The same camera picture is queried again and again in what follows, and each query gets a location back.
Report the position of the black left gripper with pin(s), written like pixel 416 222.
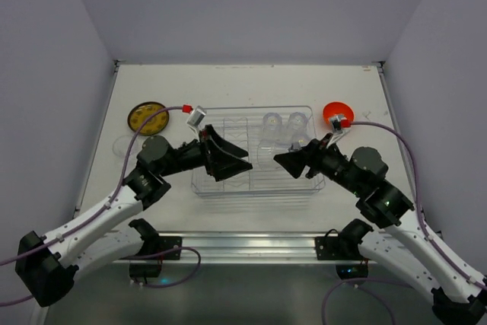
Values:
pixel 208 154

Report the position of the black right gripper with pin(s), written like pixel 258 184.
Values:
pixel 313 158

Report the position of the orange plastic bowl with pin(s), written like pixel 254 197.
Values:
pixel 336 108

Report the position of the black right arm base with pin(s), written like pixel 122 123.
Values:
pixel 326 246

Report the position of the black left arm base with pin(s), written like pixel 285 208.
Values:
pixel 165 243

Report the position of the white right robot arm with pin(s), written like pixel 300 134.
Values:
pixel 391 232

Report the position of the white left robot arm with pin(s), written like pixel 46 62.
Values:
pixel 49 264

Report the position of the clear plastic dish rack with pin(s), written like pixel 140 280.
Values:
pixel 242 126

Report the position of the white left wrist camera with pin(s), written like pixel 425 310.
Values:
pixel 196 116

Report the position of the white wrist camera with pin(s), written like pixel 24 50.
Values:
pixel 340 125
pixel 196 116

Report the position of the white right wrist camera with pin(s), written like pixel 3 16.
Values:
pixel 340 125

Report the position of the aluminium mounting rail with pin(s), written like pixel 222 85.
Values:
pixel 255 248

